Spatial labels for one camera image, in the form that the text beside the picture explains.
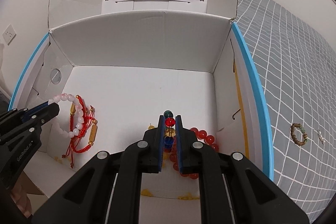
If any blue yellow cardboard box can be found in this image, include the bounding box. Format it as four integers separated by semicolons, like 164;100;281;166
10;0;274;223

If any white pearl strand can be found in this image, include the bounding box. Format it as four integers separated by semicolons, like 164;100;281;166
317;130;326;144

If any person's left hand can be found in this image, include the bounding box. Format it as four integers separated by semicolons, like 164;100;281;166
10;180;32;218

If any small yellow charm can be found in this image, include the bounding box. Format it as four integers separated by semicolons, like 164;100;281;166
148;124;155;130

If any grey white checked bedsheet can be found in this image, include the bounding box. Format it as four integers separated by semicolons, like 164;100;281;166
236;0;336;223

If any red cord bracelet gold tube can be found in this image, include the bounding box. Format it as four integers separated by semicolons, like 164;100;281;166
67;94;91;143

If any red cord bracelet gold bar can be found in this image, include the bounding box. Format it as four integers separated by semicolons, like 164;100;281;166
62;106;98;169

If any multicolour glass bead bracelet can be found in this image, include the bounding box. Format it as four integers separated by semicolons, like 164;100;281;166
162;109;176;153

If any white wall socket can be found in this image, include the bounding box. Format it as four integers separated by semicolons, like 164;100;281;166
2;24;17;45

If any pink white bead bracelet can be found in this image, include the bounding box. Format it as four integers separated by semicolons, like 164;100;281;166
49;92;85;138

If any brown wooden bead bracelet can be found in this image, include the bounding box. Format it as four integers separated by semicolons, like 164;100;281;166
290;123;308;147

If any red bead bracelet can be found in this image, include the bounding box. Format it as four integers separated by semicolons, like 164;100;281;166
167;127;220;180

